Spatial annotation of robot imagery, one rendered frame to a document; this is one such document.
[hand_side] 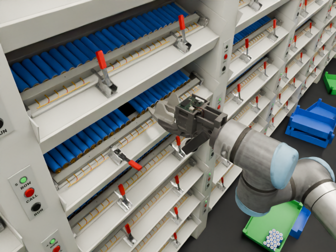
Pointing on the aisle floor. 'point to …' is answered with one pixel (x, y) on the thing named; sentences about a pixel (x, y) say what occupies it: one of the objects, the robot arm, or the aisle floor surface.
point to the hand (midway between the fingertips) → (156, 108)
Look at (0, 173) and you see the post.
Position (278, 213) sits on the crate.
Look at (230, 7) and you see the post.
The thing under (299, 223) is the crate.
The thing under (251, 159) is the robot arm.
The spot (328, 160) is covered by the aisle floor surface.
